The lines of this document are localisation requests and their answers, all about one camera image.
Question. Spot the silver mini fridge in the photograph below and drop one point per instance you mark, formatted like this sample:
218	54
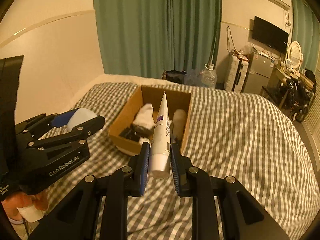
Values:
259	72

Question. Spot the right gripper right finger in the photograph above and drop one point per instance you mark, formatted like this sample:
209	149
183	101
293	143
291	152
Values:
221	205

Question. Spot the white suitcase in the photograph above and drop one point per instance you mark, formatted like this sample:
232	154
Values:
236	73

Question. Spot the black wall television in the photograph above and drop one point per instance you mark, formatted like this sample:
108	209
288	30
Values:
270	35

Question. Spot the green curtain left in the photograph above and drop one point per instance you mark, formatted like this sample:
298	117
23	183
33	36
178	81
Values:
147	37

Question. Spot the white louvred wardrobe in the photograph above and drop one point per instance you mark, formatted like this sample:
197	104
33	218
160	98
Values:
313	117

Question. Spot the white cream tube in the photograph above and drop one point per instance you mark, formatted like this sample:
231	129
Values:
159	159

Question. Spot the white earbuds case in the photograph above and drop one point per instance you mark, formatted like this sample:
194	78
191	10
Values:
80	116

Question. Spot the wooden dressing table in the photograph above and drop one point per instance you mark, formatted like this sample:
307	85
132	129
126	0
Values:
276	89

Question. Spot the white folded sock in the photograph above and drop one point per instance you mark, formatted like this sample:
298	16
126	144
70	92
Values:
144	118

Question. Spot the large water bottle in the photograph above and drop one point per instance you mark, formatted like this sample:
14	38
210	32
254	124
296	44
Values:
209	76

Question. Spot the brown cardboard box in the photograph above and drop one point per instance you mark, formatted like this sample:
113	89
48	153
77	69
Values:
143	95

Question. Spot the black bag on chair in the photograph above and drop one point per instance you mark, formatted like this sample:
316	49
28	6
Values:
300	97

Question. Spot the white oval mirror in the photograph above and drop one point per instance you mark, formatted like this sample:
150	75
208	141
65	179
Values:
294	56

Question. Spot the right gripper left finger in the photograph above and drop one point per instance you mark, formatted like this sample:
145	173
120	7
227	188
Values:
97	201

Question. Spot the green curtain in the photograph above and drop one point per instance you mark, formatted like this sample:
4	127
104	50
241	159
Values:
147	37
306	32

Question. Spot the grey checkered bed cover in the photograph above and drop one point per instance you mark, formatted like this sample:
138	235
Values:
236	134

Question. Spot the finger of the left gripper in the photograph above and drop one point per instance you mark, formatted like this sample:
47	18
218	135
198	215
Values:
80	132
39	125

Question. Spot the green curtain right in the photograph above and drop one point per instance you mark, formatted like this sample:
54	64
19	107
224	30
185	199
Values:
306	32

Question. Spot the white knit glove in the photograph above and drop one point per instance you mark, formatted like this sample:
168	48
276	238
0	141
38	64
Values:
142	140

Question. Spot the operator hand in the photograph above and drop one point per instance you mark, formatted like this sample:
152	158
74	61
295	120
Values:
22	200

